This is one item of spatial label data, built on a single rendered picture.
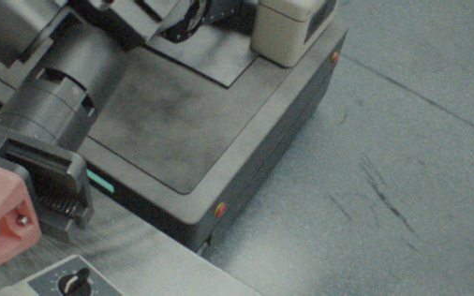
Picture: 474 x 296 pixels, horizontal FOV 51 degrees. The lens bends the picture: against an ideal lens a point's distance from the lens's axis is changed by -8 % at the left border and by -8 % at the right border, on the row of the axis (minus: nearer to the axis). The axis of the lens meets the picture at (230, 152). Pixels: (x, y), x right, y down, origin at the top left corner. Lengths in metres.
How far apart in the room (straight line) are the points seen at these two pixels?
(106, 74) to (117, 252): 0.27
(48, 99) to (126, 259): 0.29
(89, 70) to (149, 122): 0.84
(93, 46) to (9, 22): 0.06
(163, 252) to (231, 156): 0.59
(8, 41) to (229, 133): 0.88
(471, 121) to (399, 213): 0.56
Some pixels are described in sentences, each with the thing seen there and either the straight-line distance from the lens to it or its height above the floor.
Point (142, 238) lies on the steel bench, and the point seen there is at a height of 0.75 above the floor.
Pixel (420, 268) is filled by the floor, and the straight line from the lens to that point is 1.57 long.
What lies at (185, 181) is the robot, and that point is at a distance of 1.09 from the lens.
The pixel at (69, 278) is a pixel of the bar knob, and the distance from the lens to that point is 0.50.
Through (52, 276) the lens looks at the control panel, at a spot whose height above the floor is 0.80.
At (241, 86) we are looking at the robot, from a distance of 1.28.
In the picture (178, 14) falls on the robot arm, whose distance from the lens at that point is 0.38.
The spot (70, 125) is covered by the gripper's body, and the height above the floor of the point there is 1.02.
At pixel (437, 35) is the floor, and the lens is 2.36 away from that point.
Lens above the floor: 1.27
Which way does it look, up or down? 52 degrees down
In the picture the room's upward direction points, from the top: 11 degrees clockwise
